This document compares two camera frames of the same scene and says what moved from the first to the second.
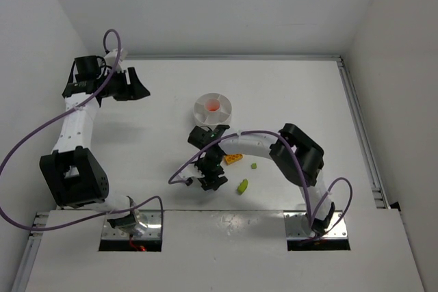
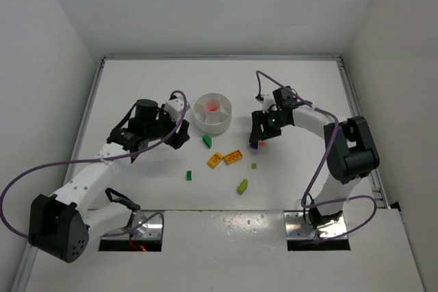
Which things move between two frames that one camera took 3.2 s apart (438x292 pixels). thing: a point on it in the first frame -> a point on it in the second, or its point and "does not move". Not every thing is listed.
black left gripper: (122, 84) -> (180, 133)
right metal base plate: (298, 225) does not move
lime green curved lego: (243, 186) does not move
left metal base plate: (147, 227) does not move
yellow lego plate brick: (231, 158) does not move
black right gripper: (212, 174) -> (265, 120)
